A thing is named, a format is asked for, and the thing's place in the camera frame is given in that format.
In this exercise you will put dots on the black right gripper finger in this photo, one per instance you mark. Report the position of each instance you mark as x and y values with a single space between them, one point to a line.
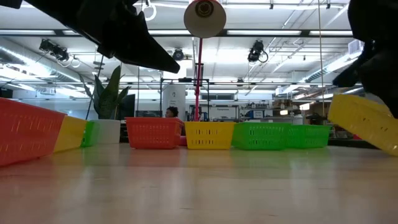
394 110
349 77

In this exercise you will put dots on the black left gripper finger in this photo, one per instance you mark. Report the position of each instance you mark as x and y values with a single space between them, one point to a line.
143 49

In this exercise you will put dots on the yellow plastic basket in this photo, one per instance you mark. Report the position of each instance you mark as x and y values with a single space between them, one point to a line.
208 135
71 133
360 124

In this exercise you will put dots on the green plastic basket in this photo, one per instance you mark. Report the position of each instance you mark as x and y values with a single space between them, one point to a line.
90 133
311 137
261 137

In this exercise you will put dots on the orange plastic basket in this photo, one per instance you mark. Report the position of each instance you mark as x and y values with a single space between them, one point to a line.
152 133
25 130

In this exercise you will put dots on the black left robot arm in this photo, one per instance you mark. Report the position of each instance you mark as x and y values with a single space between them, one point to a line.
9 3

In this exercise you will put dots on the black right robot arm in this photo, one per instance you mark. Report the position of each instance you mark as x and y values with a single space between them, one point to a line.
376 18

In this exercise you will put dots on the black ceiling fixture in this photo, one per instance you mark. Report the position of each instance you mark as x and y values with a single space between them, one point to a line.
53 49
178 54
256 51

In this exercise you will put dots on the snake plant in white pot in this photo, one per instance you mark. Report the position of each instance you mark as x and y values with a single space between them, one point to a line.
107 96

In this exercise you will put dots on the black computer monitor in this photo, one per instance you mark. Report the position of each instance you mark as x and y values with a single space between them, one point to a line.
128 107

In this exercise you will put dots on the red desk lamp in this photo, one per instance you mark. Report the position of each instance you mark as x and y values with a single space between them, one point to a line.
205 25

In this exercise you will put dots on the person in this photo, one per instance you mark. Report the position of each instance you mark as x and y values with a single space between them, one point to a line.
172 112

